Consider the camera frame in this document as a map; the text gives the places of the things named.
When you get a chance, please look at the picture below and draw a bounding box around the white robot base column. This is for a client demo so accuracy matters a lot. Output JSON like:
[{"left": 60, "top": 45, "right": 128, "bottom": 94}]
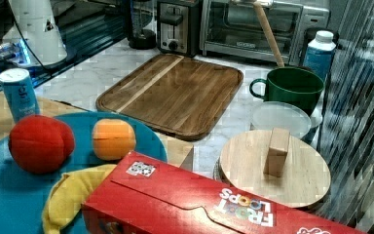
[{"left": 3, "top": 0, "right": 67, "bottom": 67}]

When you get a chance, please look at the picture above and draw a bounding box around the wooden cutting board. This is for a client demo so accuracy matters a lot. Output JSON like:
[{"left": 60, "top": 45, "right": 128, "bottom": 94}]
[{"left": 95, "top": 55, "right": 243, "bottom": 141}]

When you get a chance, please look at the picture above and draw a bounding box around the orange plush fruit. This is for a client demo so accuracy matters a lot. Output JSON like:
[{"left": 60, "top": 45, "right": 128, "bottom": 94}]
[{"left": 92, "top": 119, "right": 136, "bottom": 161}]

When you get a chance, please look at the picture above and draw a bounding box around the red Froot Loops box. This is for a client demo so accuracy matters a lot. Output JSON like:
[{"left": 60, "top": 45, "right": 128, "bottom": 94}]
[{"left": 83, "top": 152, "right": 365, "bottom": 234}]

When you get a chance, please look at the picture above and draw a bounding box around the black silver toaster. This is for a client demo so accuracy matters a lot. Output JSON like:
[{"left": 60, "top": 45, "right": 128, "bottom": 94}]
[{"left": 157, "top": 0, "right": 202, "bottom": 57}]

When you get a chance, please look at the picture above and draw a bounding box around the silver toaster oven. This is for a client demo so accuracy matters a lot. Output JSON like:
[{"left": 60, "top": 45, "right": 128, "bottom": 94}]
[{"left": 200, "top": 0, "right": 330, "bottom": 65}]

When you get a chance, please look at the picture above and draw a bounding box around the round wooden lid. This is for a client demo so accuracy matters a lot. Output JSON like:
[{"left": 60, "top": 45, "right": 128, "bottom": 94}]
[{"left": 219, "top": 130, "right": 331, "bottom": 208}]

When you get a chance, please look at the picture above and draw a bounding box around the green mug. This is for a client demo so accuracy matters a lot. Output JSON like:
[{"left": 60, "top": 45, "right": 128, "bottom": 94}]
[{"left": 249, "top": 67, "right": 324, "bottom": 116}]

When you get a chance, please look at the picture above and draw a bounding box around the yellow plush banana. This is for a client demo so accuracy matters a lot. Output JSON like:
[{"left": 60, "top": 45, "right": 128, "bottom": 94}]
[{"left": 42, "top": 164, "right": 115, "bottom": 234}]

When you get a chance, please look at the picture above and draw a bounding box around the blue white-capped bottle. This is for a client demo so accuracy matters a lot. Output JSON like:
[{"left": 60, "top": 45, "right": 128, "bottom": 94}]
[{"left": 303, "top": 30, "right": 336, "bottom": 80}]

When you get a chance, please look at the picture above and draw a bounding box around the red plush apple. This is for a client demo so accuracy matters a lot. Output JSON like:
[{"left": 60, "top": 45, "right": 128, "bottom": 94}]
[{"left": 8, "top": 115, "right": 75, "bottom": 175}]

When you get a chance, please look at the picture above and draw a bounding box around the blue salt canister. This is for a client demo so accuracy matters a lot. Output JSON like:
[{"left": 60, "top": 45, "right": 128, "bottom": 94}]
[{"left": 0, "top": 68, "right": 40, "bottom": 123}]

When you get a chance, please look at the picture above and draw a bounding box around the wooden spoon handle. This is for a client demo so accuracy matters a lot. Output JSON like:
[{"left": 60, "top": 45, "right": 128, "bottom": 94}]
[{"left": 253, "top": 0, "right": 284, "bottom": 67}]

